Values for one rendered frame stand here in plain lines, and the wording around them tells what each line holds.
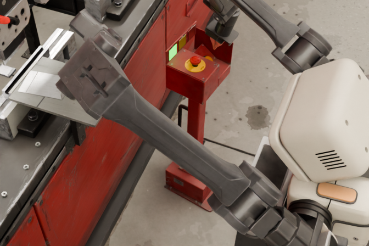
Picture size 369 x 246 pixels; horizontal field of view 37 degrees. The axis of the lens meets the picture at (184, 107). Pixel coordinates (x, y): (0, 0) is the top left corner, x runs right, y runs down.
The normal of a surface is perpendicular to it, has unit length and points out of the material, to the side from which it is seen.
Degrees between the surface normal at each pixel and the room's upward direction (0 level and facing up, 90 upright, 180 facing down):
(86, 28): 47
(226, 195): 69
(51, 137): 0
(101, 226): 1
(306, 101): 42
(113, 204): 1
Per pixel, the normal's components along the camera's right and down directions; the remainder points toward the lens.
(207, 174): 0.33, 0.41
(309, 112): -0.61, -0.69
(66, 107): 0.02, -0.67
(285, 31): -0.11, 0.01
